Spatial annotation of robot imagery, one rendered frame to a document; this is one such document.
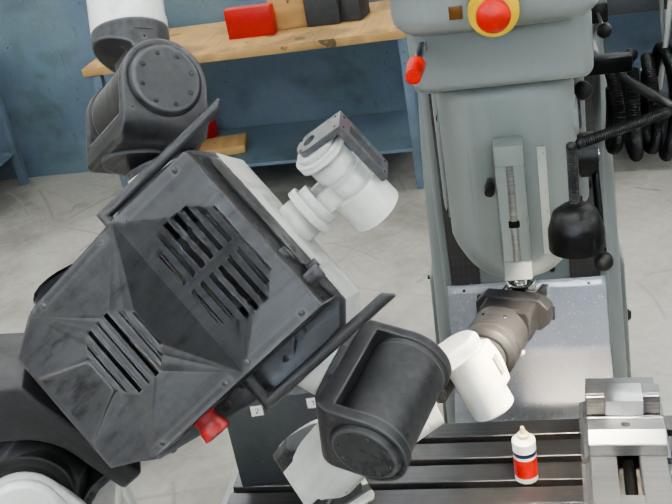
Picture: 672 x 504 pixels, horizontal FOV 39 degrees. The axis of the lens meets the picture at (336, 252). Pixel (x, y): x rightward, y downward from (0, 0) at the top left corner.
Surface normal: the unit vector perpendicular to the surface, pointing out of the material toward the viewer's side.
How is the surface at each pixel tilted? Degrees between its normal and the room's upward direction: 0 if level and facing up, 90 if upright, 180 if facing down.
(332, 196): 90
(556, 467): 0
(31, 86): 90
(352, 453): 101
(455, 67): 90
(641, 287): 0
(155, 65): 61
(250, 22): 90
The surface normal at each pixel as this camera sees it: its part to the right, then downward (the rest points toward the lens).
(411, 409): 0.62, -0.34
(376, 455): -0.41, 0.62
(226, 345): -0.14, 0.03
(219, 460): -0.16, -0.89
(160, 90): 0.50, -0.22
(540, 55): -0.15, 0.46
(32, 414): 0.22, 0.40
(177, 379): -0.32, 0.21
